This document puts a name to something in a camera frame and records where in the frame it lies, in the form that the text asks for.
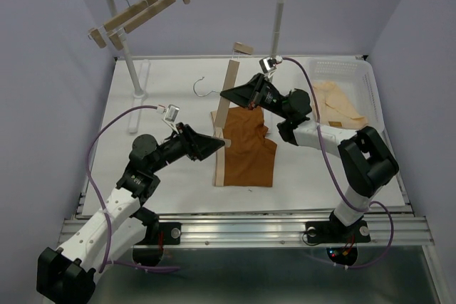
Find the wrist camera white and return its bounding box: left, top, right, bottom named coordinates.
left=259, top=56, right=283, bottom=79
left=157, top=105, right=180, bottom=132

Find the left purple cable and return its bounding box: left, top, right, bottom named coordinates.
left=85, top=104, right=181, bottom=273

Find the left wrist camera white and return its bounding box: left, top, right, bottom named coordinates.
left=157, top=105, right=180, bottom=132

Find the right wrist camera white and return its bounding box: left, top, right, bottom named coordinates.
left=259, top=56, right=283, bottom=79

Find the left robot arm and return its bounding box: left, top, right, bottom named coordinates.
left=36, top=123, right=225, bottom=303

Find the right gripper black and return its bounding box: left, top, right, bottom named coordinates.
left=220, top=72, right=290, bottom=120

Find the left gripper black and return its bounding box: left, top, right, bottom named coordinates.
left=149, top=121, right=224, bottom=173

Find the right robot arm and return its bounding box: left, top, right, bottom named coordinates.
left=221, top=73, right=399, bottom=246

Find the aluminium mounting rail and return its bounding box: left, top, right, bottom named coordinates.
left=58, top=209, right=434, bottom=249

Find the beige underwear in basket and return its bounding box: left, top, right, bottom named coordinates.
left=313, top=81, right=368, bottom=130

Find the wooden clip hanger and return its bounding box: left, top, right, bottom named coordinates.
left=211, top=42, right=254, bottom=187
left=108, top=0, right=190, bottom=51
left=88, top=0, right=158, bottom=48

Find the brown underwear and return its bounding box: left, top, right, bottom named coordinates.
left=213, top=107, right=277, bottom=187

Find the white plastic basket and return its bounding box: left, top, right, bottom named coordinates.
left=308, top=58, right=385, bottom=137

